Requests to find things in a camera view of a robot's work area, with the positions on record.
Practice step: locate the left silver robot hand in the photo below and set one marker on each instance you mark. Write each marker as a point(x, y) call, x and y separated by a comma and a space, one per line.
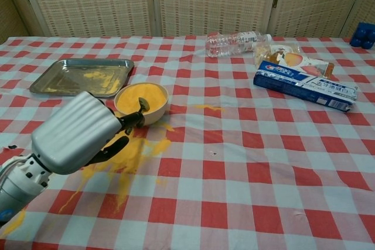
point(73, 136)

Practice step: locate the black spoon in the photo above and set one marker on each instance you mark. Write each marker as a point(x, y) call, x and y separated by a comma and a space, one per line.
point(144, 103)

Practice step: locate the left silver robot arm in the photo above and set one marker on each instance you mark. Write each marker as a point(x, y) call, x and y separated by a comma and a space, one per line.
point(17, 188)

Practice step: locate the stainless steel tray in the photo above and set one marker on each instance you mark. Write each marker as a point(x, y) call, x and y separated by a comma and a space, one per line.
point(73, 77)

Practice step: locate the off-white bowl of yellow powder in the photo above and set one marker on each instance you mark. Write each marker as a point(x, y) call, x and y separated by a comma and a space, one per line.
point(155, 97)

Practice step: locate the spilled yellow powder pile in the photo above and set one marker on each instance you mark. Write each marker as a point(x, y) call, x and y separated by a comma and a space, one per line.
point(132, 156)

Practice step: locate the small black scrap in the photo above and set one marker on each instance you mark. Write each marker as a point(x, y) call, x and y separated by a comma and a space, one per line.
point(11, 146)

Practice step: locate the small yellow powder patch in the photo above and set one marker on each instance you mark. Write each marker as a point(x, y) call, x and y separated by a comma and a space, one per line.
point(209, 107)
point(14, 227)

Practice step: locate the clear plastic water bottle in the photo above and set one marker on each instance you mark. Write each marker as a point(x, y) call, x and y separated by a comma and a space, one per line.
point(225, 45)

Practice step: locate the blue toothpaste box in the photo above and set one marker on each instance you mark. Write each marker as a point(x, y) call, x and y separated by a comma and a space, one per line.
point(293, 84)

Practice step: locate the clear snack packet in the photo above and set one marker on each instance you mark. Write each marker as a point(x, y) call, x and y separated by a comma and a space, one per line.
point(293, 58)

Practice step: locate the blue plastic toy block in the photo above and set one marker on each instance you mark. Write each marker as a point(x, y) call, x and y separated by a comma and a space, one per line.
point(363, 36)

